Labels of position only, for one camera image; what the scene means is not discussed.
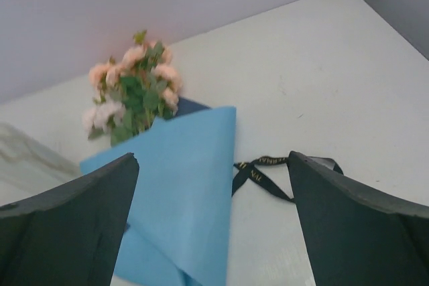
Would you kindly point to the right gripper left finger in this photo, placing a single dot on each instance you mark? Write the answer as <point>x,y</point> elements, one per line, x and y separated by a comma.
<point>70,234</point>

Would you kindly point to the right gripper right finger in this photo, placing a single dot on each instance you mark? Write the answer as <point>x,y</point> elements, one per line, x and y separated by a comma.
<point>355,234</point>

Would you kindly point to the blue wrapping paper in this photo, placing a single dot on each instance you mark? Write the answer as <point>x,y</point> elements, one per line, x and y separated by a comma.
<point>179,220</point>

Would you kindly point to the black gold-lettered ribbon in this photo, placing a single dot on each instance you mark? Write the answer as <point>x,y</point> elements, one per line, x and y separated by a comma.
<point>248,170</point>

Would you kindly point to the pink flower stem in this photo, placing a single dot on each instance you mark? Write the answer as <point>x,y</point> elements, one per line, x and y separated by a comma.
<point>132,92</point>

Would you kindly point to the white ribbed vase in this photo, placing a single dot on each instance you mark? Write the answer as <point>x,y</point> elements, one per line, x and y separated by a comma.
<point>17,147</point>

